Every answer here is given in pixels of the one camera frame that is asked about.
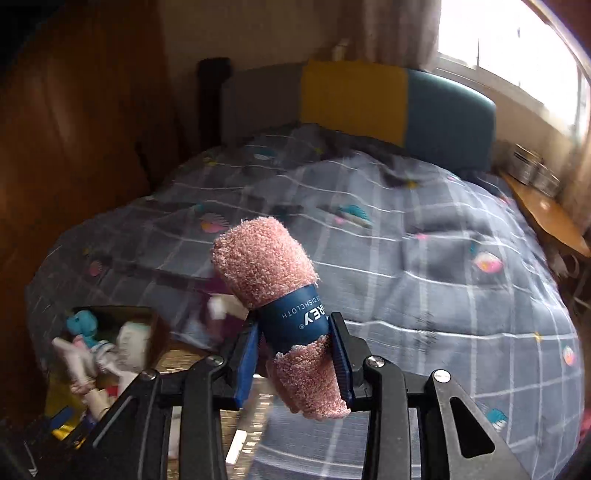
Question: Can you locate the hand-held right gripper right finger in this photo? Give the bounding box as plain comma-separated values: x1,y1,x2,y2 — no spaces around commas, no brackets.
330,313,532,480

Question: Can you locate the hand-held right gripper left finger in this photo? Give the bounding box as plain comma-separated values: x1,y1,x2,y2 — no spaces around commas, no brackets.
60,318,259,480

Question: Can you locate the brown cardboard box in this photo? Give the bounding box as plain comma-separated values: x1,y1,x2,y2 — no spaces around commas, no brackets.
51,305,171,416

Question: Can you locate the pink dishcloth blue band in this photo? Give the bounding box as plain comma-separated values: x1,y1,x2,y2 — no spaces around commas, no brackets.
211,215,349,420

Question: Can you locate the blue plush toy pink dress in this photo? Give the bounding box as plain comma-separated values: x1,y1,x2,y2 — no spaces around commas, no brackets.
66,310,100,342

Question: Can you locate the gold embossed tissue box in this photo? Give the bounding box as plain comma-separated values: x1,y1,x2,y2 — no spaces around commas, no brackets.
157,342,282,480

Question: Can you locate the purple tissue box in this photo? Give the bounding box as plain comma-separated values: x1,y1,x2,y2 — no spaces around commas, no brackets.
182,277,250,349

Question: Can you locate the wooden desk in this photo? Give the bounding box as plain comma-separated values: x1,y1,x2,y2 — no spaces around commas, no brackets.
501,171,591,259

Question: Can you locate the wooden wardrobe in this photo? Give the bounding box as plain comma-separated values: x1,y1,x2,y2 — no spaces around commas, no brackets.
0,9,181,425

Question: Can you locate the grey yellow blue headboard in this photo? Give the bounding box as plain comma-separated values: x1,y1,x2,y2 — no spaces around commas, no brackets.
222,60,497,171

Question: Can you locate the large metal tin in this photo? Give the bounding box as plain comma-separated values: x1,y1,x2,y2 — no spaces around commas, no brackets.
510,143,546,183

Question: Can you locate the pink patterned curtain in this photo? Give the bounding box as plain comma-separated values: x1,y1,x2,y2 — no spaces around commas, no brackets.
332,0,444,70

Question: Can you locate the window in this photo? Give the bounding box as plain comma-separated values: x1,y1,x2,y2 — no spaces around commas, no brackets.
434,0,591,139

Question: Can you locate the dark wooden post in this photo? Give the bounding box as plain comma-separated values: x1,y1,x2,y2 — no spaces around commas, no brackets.
198,58,232,151

